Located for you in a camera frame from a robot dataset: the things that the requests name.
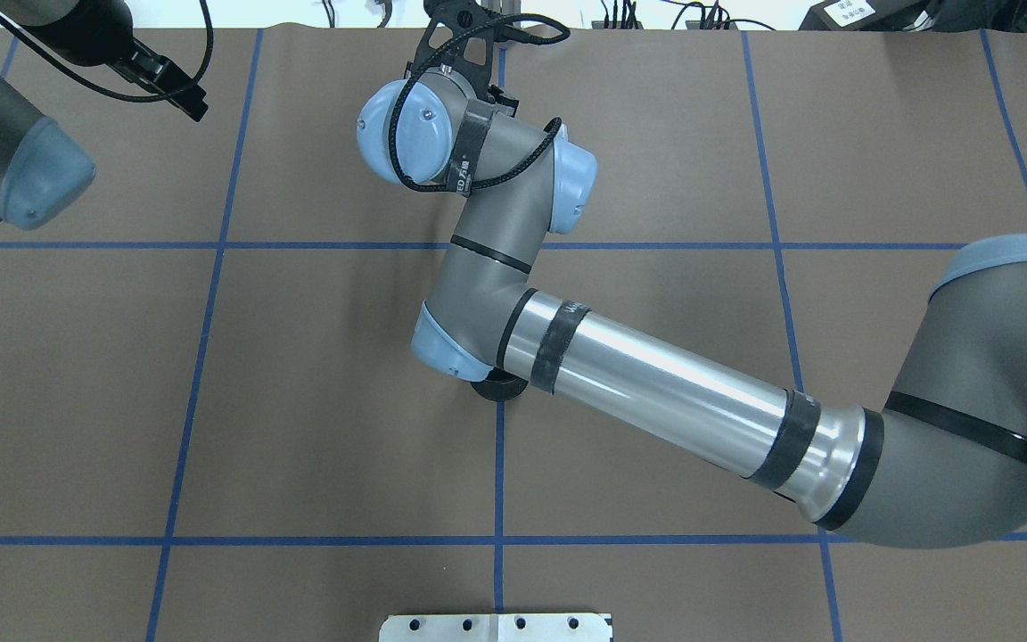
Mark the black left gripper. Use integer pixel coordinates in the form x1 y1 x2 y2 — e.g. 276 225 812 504
50 1 210 122

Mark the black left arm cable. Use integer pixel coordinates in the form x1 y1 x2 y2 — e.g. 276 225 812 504
0 0 214 103

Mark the black mesh pen holder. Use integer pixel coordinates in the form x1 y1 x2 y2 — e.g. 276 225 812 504
470 373 529 403

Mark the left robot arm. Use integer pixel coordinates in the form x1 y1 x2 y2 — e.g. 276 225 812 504
0 1 208 230

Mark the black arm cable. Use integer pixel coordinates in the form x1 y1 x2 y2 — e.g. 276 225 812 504
0 0 214 103
389 13 572 193

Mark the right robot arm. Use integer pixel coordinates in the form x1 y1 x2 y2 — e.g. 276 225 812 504
356 72 1027 549

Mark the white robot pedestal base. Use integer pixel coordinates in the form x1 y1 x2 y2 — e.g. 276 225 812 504
378 613 614 641

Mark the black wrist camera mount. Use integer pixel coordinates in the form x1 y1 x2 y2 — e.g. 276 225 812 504
405 1 524 117

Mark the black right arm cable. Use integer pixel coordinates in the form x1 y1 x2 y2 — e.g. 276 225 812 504
389 13 572 193

